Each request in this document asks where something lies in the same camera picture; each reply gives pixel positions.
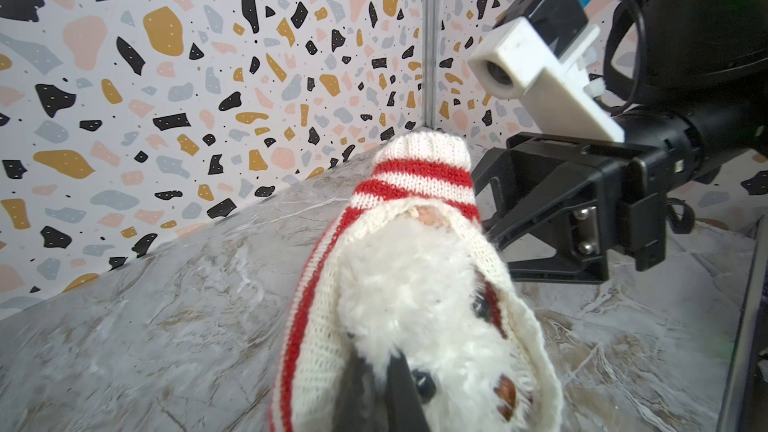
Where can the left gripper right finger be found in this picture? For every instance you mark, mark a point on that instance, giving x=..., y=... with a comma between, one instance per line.
x=407, y=391

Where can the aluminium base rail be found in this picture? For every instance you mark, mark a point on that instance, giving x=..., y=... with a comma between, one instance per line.
x=744, y=370

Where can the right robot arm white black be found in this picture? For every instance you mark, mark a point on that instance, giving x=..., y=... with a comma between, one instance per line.
x=631, y=99

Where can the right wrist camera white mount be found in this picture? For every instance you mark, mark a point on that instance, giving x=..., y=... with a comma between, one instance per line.
x=538, y=53

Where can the white plush teddy bear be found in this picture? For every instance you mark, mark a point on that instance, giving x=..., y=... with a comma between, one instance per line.
x=411, y=287

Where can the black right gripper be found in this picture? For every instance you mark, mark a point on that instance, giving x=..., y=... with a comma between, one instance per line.
x=583, y=198

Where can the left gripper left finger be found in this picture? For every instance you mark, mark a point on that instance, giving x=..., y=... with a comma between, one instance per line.
x=358, y=403

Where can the red white striped sweater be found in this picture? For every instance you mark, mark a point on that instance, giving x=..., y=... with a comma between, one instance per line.
x=421, y=169

